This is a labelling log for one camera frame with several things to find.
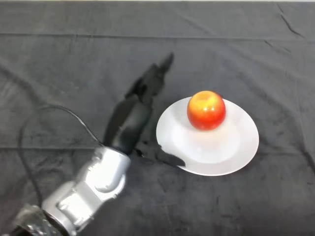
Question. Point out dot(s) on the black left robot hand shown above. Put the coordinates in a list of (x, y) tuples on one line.
[(130, 123)]

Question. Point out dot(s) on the red yellow apple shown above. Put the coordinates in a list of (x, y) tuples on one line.
[(206, 110)]

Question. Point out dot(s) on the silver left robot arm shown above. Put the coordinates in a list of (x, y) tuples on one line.
[(91, 186)]

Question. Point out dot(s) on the white round plate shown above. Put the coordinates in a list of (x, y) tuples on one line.
[(216, 150)]

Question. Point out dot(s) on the black cloth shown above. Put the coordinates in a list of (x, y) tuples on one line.
[(73, 61)]

